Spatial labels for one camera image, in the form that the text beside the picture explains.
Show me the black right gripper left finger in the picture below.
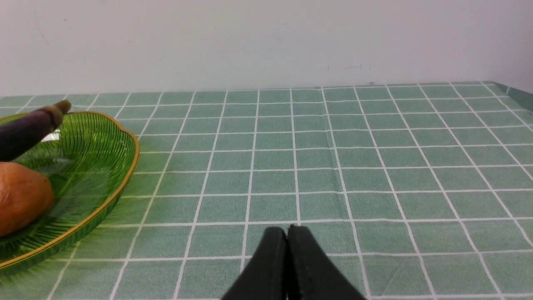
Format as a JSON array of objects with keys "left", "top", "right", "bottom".
[{"left": 222, "top": 227, "right": 288, "bottom": 300}]

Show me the purple eggplant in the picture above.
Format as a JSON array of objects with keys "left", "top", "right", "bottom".
[{"left": 0, "top": 100, "right": 72, "bottom": 162}]

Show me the green glass plate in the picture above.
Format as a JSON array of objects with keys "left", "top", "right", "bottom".
[{"left": 0, "top": 111, "right": 140, "bottom": 278}]

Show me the green checkered tablecloth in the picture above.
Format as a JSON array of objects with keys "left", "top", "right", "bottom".
[{"left": 1, "top": 82, "right": 532, "bottom": 300}]

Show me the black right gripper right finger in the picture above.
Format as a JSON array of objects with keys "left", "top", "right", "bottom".
[{"left": 287, "top": 225, "right": 365, "bottom": 300}]

